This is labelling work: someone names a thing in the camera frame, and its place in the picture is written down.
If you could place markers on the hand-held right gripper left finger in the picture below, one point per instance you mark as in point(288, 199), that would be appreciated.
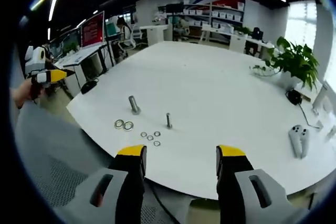
point(126, 182)

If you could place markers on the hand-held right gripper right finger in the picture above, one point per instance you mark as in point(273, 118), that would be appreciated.
point(236, 182)

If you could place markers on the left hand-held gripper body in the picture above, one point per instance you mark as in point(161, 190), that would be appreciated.
point(35, 58)

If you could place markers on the small metal washer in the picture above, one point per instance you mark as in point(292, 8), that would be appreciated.
point(148, 138)
point(154, 143)
point(155, 133)
point(141, 134)

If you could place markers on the small threaded stud bolt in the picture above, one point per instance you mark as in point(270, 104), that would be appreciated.
point(168, 121)

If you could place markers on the large threaded stud bolt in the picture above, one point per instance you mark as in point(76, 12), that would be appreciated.
point(134, 104)

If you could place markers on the person's left hand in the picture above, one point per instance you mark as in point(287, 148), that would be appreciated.
point(25, 93)

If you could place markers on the white office desk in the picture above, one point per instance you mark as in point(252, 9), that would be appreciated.
point(78, 58)

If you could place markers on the dark wide monitor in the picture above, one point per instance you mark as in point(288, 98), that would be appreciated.
point(65, 43)

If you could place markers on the black pouch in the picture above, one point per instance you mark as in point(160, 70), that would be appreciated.
point(88, 87)

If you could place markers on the monitor with red screen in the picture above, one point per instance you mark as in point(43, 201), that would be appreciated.
point(92, 30)

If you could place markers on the grey handheld controller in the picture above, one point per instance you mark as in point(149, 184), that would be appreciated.
point(298, 142)

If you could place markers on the white office chair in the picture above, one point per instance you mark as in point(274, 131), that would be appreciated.
point(137, 35)

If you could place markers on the black device on table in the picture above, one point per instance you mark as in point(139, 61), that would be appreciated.
point(294, 96)

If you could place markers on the green potted plant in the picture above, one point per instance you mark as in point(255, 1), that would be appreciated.
point(294, 61)

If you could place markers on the shelf with white bins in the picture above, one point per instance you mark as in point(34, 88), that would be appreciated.
point(215, 15)

